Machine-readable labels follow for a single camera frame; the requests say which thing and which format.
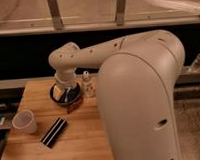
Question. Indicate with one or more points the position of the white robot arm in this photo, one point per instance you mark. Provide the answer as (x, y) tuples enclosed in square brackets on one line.
[(136, 78)]

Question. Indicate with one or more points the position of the small clear bottle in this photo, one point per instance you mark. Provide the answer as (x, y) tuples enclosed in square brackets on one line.
[(88, 86)]

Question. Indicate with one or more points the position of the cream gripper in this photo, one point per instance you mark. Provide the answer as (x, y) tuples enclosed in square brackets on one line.
[(63, 87)]

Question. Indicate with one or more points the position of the white ceramic cup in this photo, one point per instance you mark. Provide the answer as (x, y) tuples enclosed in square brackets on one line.
[(24, 121)]

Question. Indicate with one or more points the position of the black striped box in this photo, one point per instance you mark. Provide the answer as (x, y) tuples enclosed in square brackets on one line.
[(55, 130)]

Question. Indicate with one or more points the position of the black bowl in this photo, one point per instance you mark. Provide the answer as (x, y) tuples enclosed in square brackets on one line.
[(74, 95)]

